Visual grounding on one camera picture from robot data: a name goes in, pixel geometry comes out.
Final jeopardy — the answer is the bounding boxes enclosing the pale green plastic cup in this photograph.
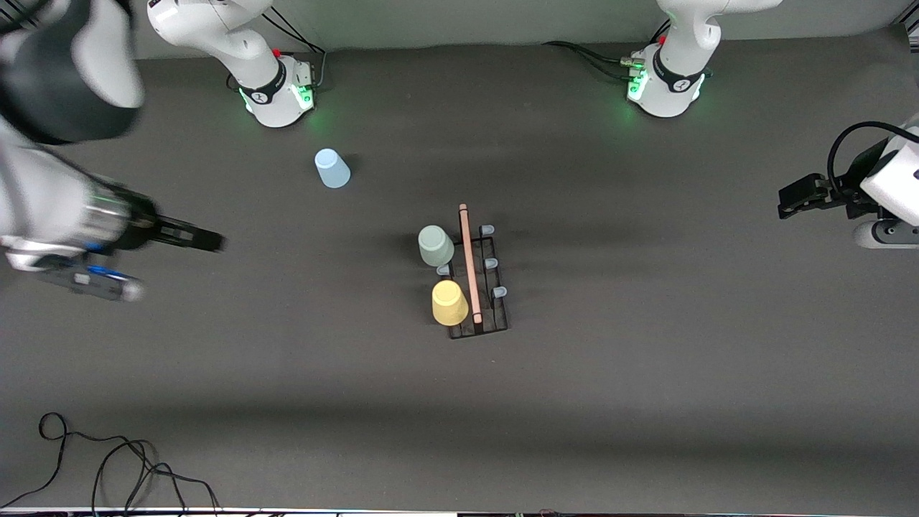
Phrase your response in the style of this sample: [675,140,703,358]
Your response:
[419,225,455,268]

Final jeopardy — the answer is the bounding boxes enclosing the yellow plastic cup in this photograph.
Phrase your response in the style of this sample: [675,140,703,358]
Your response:
[431,280,470,327]

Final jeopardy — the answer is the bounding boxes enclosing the black wire cup holder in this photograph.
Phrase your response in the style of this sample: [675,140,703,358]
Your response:
[437,203,510,340]

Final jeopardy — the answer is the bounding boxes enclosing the light blue plastic cup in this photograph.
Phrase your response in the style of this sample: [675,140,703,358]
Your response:
[314,149,352,190]

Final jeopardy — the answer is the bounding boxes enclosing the dark grey table mat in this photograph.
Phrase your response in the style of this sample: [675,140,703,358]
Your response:
[0,25,919,515]

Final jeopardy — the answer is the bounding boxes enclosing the black right arm base cables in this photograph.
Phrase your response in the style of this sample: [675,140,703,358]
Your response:
[228,6,329,93]

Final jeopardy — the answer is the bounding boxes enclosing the black arm base cables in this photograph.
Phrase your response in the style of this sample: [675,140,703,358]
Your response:
[542,39,645,81]
[228,6,329,93]

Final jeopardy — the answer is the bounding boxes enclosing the thin black loose cable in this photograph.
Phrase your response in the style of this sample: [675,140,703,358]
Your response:
[0,412,220,515]

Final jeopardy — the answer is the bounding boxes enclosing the black left arm base cables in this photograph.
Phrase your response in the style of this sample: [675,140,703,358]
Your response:
[542,39,645,81]

